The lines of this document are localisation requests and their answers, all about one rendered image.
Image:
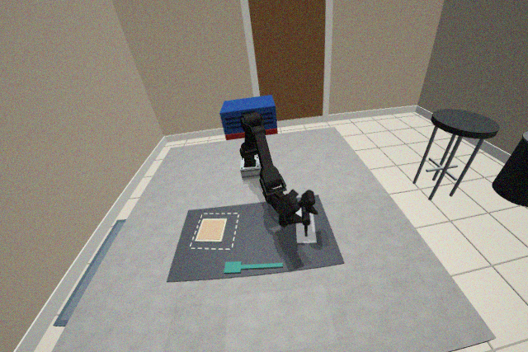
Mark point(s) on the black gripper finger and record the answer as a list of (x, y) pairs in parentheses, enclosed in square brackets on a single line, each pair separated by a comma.
[(311, 210), (296, 219)]

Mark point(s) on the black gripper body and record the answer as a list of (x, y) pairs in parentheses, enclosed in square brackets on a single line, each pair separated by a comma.
[(307, 201)]

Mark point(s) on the teal trowel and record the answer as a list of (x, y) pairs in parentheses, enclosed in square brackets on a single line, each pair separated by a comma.
[(236, 267)]

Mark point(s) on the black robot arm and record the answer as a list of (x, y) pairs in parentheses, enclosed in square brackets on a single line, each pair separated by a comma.
[(255, 144)]

